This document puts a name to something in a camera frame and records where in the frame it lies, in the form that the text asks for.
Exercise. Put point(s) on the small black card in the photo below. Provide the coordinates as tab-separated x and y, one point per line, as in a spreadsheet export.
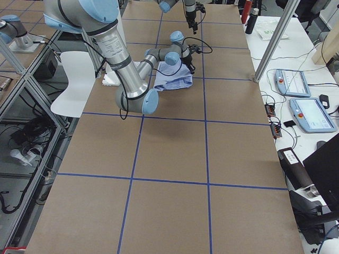
289	123

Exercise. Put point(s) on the white plastic chair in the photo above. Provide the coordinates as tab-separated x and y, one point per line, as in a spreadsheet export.
81	77

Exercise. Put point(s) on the lower blue teach pendant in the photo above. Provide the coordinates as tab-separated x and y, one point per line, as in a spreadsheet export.
311	115

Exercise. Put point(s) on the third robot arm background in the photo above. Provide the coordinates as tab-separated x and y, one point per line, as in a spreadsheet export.
16	36

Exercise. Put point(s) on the aluminium frame post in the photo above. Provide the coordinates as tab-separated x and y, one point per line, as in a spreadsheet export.
276	37

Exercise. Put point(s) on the white central pillar with base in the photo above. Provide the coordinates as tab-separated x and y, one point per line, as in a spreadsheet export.
114	49

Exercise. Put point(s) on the white side table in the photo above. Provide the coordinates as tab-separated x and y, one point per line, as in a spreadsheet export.
294	52

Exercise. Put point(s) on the wooden post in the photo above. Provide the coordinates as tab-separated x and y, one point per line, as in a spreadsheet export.
329	35

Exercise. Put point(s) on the black bottle with clear cap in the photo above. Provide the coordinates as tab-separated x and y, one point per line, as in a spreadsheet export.
252	20

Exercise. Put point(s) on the upper blue teach pendant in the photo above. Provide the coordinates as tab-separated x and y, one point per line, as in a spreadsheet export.
292	83

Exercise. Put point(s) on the red cylinder bottle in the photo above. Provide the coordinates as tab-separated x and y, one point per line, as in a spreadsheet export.
246	10

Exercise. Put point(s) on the blue teach pendant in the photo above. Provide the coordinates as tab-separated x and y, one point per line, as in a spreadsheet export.
311	115
292	83

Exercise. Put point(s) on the light blue striped shirt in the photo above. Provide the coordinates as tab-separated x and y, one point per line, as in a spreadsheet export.
172	77

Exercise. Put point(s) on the black monitor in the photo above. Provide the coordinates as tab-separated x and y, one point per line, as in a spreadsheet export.
322	168

